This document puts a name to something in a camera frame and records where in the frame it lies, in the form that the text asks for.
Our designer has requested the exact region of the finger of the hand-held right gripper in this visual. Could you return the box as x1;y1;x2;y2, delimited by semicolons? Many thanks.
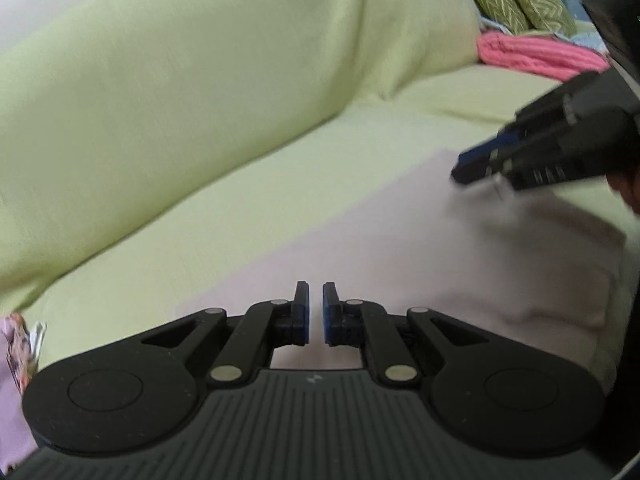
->
451;156;512;187
457;129;523;167

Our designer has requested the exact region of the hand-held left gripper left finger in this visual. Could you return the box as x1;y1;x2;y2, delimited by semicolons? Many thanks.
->
125;280;311;389

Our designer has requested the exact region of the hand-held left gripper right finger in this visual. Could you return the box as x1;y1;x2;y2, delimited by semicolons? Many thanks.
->
322;281;493;389

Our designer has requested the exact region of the beige garment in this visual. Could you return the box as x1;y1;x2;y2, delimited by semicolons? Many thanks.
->
172;147;628;381

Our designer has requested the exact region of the person's right hand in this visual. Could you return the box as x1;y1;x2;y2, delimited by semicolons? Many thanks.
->
606;167;640;213

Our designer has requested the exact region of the pink knitted cloth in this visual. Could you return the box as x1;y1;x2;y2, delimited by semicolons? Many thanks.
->
476;30;612;82

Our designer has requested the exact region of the sofa with green cover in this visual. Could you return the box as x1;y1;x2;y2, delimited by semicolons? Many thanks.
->
0;0;640;391

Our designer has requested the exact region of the mauve garment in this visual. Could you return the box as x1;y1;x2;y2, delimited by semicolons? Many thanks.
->
0;355;40;463

